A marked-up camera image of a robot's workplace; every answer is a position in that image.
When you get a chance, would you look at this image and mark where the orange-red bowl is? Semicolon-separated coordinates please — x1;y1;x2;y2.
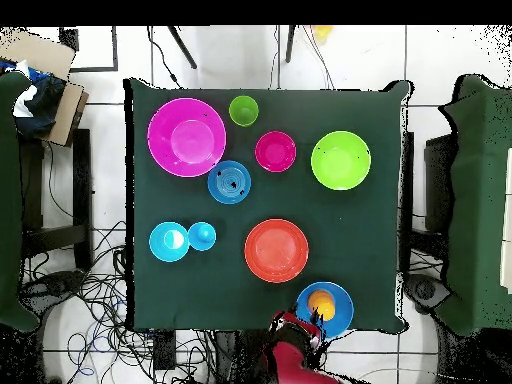
243;218;310;284

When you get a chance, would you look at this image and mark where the orange cup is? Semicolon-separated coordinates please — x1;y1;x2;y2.
306;289;337;322

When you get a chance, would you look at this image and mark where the large blue bowl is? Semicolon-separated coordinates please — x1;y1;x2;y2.
295;281;356;339

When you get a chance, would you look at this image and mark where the blue flat-bottomed bowl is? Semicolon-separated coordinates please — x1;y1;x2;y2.
206;159;252;206

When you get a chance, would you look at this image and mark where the blue cup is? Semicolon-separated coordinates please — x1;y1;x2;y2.
187;221;218;252

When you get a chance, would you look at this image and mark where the small pink-red bowl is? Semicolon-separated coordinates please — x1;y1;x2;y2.
254;130;298;174

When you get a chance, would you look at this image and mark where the green bowl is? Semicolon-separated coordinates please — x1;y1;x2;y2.
310;130;372;191

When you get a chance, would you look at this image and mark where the small light blue ribbed bowl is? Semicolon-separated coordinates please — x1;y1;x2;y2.
148;221;191;264

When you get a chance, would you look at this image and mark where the large pink bowl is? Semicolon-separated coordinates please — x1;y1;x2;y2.
146;97;228;178

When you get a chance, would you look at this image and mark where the green cup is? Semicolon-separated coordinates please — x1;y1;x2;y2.
228;94;260;128

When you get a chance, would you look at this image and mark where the dark green tablecloth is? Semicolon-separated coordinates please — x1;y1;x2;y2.
123;77;415;333

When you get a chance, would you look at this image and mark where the black power brick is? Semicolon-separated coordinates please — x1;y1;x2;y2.
152;331;178;372

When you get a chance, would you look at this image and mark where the black stand leg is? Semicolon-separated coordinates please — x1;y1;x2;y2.
284;25;297;64
166;25;198;70

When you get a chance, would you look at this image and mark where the black box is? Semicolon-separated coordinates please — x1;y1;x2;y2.
423;133;455;233

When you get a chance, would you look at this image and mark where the yellow object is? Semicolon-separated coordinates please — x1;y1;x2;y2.
311;25;334;43

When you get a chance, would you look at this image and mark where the green-clothed side table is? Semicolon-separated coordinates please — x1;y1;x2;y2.
435;73;512;337
0;70;41;333

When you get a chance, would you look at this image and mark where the dark clothing bundle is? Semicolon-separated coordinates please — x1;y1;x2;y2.
11;59;68;139

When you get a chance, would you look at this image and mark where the white panel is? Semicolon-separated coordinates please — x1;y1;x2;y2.
499;146;512;295

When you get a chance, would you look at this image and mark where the cardboard box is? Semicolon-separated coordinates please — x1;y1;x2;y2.
0;26;90;148

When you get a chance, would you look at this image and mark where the tangle of black cables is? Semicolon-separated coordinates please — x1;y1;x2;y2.
19;219;225;384

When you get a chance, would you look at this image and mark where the black cable with plug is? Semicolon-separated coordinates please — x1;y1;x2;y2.
146;25;184;89

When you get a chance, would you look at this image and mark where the black stool frame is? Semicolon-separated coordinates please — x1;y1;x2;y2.
19;127;94;271

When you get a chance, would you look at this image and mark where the black pedestal foot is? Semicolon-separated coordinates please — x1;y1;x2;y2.
402;273;452;315
19;269;87;309

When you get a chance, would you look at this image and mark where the black floor frame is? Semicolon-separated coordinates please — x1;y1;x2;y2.
58;25;120;74

